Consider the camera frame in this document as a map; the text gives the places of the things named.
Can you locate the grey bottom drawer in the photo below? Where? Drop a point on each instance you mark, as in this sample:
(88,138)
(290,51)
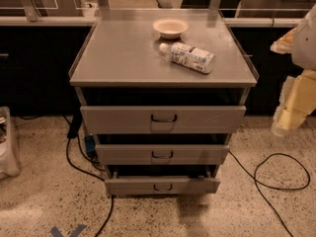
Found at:
(161,186)

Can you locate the clear plastic water bottle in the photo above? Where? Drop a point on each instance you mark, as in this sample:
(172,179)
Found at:
(189,56)

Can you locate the white paper bowl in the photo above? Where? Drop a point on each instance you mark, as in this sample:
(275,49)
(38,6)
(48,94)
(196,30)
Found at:
(170,28)

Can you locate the grey middle drawer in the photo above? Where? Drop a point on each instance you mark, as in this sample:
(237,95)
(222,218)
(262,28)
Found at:
(150,154)

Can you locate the grey metal drawer cabinet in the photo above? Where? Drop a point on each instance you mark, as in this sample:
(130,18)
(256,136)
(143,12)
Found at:
(121,65)

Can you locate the grey top drawer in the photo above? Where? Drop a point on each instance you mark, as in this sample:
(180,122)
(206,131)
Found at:
(162,119)

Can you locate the grey drawer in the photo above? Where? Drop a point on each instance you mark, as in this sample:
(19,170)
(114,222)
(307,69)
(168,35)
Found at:
(150,154)
(162,119)
(161,186)

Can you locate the white plastic bin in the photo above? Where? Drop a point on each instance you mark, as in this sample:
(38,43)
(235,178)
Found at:
(9,146)

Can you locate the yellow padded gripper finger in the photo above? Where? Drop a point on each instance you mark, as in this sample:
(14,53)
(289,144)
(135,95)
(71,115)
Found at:
(297,100)
(284,44)

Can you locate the blue power box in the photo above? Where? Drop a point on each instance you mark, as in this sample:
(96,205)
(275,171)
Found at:
(90,145)

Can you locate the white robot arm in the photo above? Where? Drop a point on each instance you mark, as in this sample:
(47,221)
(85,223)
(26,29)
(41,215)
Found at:
(304,42)

